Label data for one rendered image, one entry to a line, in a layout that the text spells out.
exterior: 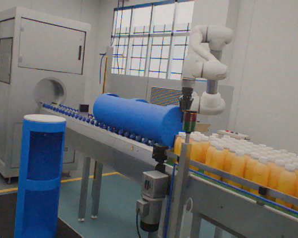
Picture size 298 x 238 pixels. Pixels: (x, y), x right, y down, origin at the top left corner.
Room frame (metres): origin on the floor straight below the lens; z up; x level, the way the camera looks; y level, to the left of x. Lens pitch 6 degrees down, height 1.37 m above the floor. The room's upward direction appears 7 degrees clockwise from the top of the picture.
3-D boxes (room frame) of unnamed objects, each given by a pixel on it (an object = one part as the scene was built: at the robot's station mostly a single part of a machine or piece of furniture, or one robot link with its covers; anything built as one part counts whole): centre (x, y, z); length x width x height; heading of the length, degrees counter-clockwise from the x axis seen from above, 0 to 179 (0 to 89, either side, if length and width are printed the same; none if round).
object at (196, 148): (1.71, -0.29, 0.99); 0.07 x 0.07 x 0.18
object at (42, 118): (2.10, 0.72, 1.03); 0.28 x 0.28 x 0.01
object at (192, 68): (1.99, -0.24, 1.50); 0.13 x 0.11 x 0.16; 82
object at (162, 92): (4.51, -0.09, 0.72); 2.15 x 0.54 x 1.45; 45
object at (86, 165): (2.72, 0.52, 0.31); 0.06 x 0.06 x 0.63; 41
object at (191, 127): (1.45, -0.20, 1.18); 0.06 x 0.06 x 0.05
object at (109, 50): (3.32, 0.51, 0.85); 0.06 x 0.06 x 1.70; 41
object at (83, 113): (2.98, 0.65, 1.00); 0.10 x 0.04 x 0.15; 131
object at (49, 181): (2.10, 0.72, 0.59); 0.28 x 0.28 x 0.88
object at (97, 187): (2.81, 0.42, 0.31); 0.06 x 0.06 x 0.63; 41
